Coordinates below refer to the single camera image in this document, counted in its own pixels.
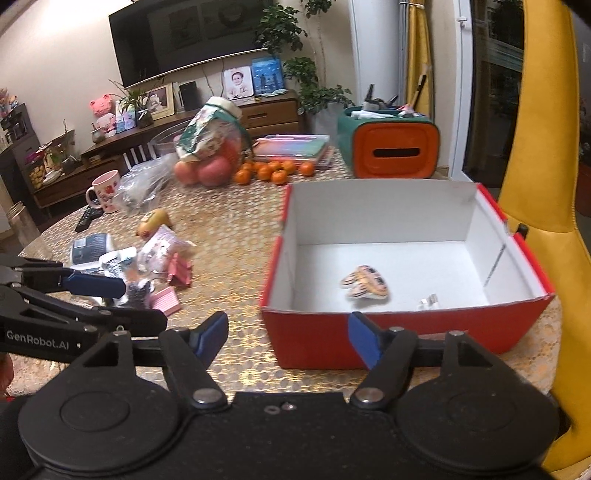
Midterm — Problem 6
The pink printed pouch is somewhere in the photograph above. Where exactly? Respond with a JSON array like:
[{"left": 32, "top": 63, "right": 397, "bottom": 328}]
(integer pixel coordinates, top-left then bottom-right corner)
[{"left": 139, "top": 227, "right": 195, "bottom": 273}]

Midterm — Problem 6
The sliding glass door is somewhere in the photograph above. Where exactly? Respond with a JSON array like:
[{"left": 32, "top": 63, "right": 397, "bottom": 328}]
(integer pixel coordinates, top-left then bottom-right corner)
[{"left": 450, "top": 0, "right": 527, "bottom": 185}]

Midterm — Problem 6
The printed bag of red apples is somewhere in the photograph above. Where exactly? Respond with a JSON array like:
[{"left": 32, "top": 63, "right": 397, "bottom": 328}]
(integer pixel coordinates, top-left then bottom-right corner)
[{"left": 173, "top": 96, "right": 252, "bottom": 188}]

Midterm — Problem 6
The pile of tangerines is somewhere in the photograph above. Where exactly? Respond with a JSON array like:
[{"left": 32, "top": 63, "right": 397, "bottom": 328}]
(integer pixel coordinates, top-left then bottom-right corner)
[{"left": 233, "top": 159, "right": 317, "bottom": 186}]

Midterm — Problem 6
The clutter of tubes and pens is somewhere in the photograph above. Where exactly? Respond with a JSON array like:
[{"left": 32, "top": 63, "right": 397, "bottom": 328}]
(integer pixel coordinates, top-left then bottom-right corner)
[{"left": 351, "top": 84, "right": 428, "bottom": 118}]

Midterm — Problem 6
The white standing air conditioner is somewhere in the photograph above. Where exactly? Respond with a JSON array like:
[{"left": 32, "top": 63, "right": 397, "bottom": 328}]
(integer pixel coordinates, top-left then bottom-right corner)
[{"left": 348, "top": 0, "right": 409, "bottom": 116}]

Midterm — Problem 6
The tall leafy houseplant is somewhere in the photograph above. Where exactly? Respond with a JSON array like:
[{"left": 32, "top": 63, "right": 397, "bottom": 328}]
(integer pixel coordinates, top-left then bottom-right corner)
[{"left": 254, "top": 0, "right": 356, "bottom": 116}]

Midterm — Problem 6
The brown photo frame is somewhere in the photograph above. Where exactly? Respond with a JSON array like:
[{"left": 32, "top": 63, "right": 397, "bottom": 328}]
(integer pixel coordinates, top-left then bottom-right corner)
[{"left": 144, "top": 83, "right": 176, "bottom": 118}]

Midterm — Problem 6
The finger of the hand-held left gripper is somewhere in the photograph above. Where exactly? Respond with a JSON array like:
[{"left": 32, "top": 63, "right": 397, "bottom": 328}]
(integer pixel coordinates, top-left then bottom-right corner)
[
  {"left": 0, "top": 254, "right": 127, "bottom": 299},
  {"left": 0, "top": 284, "right": 168, "bottom": 331}
]

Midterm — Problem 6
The black remote control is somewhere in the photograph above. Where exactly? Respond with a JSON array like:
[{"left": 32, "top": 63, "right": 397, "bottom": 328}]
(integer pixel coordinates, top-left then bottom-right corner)
[{"left": 75, "top": 206, "right": 105, "bottom": 233}]

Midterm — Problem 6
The small potted grass plant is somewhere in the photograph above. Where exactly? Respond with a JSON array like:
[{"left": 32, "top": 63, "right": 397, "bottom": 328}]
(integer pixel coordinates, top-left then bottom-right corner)
[{"left": 108, "top": 78, "right": 158, "bottom": 128}]

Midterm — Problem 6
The white slatted chair backrest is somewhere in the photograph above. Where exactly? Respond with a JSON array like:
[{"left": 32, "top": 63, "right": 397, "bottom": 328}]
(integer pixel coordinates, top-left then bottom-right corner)
[{"left": 122, "top": 143, "right": 158, "bottom": 169}]

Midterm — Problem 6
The gold patterned desktop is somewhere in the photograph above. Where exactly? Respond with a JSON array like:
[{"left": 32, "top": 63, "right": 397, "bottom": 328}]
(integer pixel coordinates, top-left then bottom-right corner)
[{"left": 18, "top": 148, "right": 591, "bottom": 402}]

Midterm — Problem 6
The cartoon face sticker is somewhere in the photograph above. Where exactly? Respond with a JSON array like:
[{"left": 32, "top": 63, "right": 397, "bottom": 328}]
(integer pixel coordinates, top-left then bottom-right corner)
[{"left": 341, "top": 264, "right": 391, "bottom": 301}]

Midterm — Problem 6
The white printed packet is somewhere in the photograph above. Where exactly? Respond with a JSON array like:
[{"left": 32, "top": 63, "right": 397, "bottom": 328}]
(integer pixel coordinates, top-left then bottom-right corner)
[{"left": 99, "top": 247, "right": 139, "bottom": 280}]

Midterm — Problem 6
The pink pig toy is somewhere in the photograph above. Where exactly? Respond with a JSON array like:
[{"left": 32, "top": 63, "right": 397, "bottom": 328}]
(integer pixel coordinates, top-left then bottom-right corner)
[{"left": 89, "top": 93, "right": 117, "bottom": 137}]

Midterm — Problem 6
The white portrait photo frame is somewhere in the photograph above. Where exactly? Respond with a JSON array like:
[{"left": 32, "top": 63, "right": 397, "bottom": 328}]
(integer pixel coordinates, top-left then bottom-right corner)
[{"left": 222, "top": 66, "right": 256, "bottom": 100}]

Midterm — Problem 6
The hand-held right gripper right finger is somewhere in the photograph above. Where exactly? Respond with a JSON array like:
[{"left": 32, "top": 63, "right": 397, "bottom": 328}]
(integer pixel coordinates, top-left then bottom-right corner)
[{"left": 348, "top": 312, "right": 505, "bottom": 410}]

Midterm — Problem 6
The small black white item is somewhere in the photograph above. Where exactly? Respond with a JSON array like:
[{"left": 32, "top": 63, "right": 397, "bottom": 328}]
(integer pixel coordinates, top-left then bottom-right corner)
[{"left": 122, "top": 279, "right": 155, "bottom": 308}]

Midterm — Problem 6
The yellow curtain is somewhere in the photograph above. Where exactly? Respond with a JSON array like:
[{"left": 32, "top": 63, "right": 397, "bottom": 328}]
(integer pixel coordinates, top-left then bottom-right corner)
[{"left": 406, "top": 0, "right": 437, "bottom": 116}]

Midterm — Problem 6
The long handled paintbrush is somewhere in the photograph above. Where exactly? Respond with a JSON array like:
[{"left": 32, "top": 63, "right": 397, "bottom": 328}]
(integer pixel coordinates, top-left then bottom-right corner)
[{"left": 412, "top": 74, "right": 428, "bottom": 110}]

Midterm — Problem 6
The small black speaker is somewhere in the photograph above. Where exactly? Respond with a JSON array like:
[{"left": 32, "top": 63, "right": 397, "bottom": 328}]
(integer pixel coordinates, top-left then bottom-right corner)
[{"left": 179, "top": 82, "right": 199, "bottom": 112}]

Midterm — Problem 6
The green orange storage box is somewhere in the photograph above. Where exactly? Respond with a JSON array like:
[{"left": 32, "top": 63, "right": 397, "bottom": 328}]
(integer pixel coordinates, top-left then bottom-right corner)
[{"left": 337, "top": 105, "right": 441, "bottom": 179}]

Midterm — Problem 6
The yellow chair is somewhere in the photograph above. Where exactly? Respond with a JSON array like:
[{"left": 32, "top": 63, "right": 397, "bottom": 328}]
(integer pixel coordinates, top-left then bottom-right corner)
[{"left": 501, "top": 0, "right": 591, "bottom": 480}]

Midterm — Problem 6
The pink patterned mug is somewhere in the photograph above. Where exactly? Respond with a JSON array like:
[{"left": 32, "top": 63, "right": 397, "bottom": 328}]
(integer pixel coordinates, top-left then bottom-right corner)
[{"left": 85, "top": 170, "right": 122, "bottom": 214}]

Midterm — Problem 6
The blue picture card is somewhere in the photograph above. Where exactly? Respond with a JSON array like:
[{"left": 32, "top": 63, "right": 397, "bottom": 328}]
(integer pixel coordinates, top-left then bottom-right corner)
[{"left": 252, "top": 58, "right": 284, "bottom": 97}]

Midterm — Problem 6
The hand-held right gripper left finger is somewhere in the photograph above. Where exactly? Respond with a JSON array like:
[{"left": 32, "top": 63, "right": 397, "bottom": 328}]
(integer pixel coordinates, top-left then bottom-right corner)
[{"left": 69, "top": 311, "right": 230, "bottom": 411}]

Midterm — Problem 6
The white and blue snack bag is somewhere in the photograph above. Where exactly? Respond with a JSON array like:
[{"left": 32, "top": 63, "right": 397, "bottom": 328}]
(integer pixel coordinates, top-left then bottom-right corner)
[{"left": 69, "top": 233, "right": 115, "bottom": 271}]

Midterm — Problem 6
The clear plastic bag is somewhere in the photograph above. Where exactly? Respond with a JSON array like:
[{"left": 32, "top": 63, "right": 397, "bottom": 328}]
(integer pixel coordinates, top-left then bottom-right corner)
[{"left": 111, "top": 154, "right": 178, "bottom": 215}]

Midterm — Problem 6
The red cardboard box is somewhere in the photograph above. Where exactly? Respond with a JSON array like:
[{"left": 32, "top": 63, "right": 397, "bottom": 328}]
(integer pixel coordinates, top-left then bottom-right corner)
[{"left": 259, "top": 181, "right": 556, "bottom": 370}]

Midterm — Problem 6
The white plant pot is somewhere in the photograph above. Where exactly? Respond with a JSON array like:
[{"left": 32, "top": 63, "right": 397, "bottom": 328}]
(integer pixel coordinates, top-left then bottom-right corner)
[{"left": 302, "top": 102, "right": 346, "bottom": 139}]

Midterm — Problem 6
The dark wooden shelf cabinet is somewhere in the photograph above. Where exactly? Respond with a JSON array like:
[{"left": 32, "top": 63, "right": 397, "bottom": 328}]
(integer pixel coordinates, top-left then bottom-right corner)
[{"left": 0, "top": 102, "right": 47, "bottom": 222}]

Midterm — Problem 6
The low wooden television cabinet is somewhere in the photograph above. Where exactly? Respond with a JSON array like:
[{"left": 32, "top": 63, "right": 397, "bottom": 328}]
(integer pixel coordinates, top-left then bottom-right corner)
[{"left": 34, "top": 90, "right": 305, "bottom": 208}]

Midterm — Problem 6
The flat screen television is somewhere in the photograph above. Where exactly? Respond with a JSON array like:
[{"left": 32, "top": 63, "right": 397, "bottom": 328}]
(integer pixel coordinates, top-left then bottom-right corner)
[{"left": 108, "top": 0, "right": 278, "bottom": 88}]

